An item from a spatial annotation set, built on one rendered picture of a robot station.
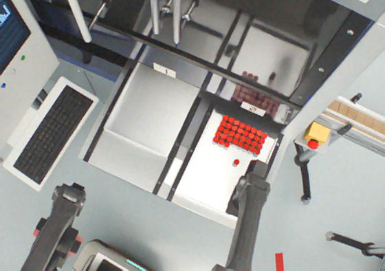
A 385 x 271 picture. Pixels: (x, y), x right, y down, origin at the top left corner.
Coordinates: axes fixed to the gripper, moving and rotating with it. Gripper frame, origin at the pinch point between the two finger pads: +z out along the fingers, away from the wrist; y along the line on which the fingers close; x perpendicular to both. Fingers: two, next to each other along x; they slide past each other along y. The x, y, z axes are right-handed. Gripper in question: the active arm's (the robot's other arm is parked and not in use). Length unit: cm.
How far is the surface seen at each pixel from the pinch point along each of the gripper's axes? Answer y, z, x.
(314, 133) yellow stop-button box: 35.9, -0.6, -16.0
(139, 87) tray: 32, 15, 50
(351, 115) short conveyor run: 54, 7, -30
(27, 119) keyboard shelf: 5, 27, 89
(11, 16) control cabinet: 16, -30, 87
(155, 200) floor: 17, 107, 34
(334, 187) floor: 64, 99, -58
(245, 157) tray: 24.2, 16.3, 2.8
